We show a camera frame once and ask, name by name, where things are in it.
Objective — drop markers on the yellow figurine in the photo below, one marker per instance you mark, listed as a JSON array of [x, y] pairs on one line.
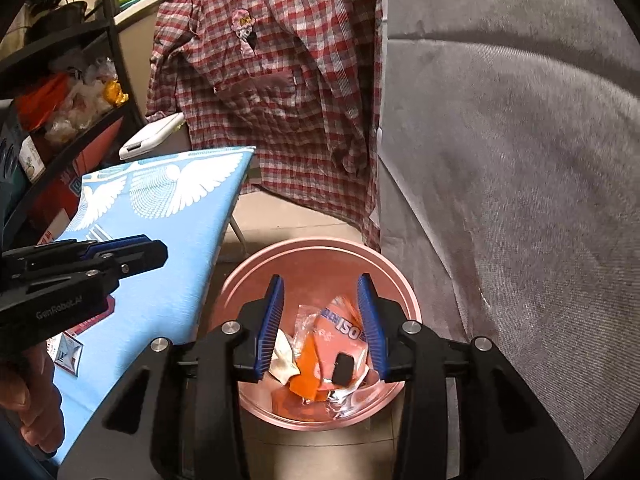
[[115, 92]]

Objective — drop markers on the red bag on shelf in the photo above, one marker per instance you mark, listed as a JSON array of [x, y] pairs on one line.
[[45, 100]]

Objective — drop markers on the white red printed carton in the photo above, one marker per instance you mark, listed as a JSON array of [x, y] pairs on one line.
[[67, 355]]

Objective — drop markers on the clear bags of food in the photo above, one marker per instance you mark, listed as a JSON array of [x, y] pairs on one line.
[[82, 95]]

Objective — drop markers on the grey fabric cover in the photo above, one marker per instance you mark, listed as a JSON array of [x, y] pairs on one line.
[[510, 160]]

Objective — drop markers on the red plaid shirt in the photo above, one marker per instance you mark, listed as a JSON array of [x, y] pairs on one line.
[[280, 95]]

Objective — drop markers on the person's left hand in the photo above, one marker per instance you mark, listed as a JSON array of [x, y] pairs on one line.
[[35, 400]]

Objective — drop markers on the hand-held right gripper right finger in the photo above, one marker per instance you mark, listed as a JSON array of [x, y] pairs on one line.
[[372, 332]]

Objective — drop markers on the labelled glass jar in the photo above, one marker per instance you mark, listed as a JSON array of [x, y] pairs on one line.
[[31, 160]]

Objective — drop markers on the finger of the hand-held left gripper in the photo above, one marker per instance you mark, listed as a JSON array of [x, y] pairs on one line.
[[145, 257], [115, 242]]

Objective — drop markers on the green storage box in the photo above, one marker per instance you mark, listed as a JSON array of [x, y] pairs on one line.
[[10, 150]]

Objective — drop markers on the white lidded bin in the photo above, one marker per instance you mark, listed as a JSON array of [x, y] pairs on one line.
[[150, 137]]

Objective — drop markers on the small black block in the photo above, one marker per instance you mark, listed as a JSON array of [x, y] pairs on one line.
[[344, 369]]

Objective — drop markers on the orange snack bag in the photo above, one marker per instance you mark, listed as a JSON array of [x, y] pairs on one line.
[[325, 340]]

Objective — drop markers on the red blue cardboard box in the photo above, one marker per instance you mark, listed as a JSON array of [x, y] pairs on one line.
[[80, 170]]

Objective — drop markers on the blue winged tablecloth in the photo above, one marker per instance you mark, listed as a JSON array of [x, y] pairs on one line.
[[195, 220]]

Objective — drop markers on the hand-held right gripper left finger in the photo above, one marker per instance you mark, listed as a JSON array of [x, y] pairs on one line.
[[270, 332]]

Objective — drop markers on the black shelf rack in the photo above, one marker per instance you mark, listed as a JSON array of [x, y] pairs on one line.
[[112, 60]]

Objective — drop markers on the white table leg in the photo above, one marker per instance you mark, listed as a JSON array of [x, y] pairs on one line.
[[239, 232]]

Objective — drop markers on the pink plastic bin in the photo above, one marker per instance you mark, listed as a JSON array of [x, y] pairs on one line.
[[320, 265]]

